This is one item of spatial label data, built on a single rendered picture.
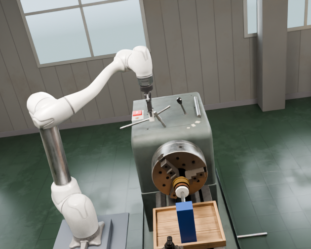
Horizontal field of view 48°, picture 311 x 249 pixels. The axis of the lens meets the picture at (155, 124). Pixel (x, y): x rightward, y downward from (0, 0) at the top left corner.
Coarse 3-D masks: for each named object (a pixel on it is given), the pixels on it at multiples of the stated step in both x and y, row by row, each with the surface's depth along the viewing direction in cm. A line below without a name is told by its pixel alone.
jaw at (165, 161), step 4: (160, 160) 190; (164, 160) 189; (164, 164) 186; (168, 164) 187; (164, 168) 188; (168, 168) 188; (172, 168) 187; (176, 168) 192; (168, 172) 186; (172, 172) 186; (176, 172) 188; (172, 176) 187; (176, 176) 185; (172, 180) 186
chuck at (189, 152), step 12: (180, 144) 194; (156, 156) 195; (168, 156) 189; (180, 156) 189; (192, 156) 189; (156, 168) 192; (192, 168) 193; (156, 180) 196; (168, 180) 196; (204, 180) 197; (168, 192) 200; (192, 192) 200
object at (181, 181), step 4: (180, 176) 188; (176, 180) 185; (180, 180) 183; (184, 180) 184; (188, 180) 186; (172, 184) 187; (176, 184) 183; (180, 184) 181; (184, 184) 181; (188, 184) 183; (176, 188) 181; (188, 188) 181
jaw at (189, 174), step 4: (196, 168) 193; (200, 168) 192; (204, 168) 193; (188, 172) 191; (192, 172) 190; (196, 172) 190; (200, 172) 189; (188, 176) 188; (192, 176) 188; (196, 176) 188; (200, 176) 190; (204, 176) 190; (192, 180) 189; (196, 180) 189
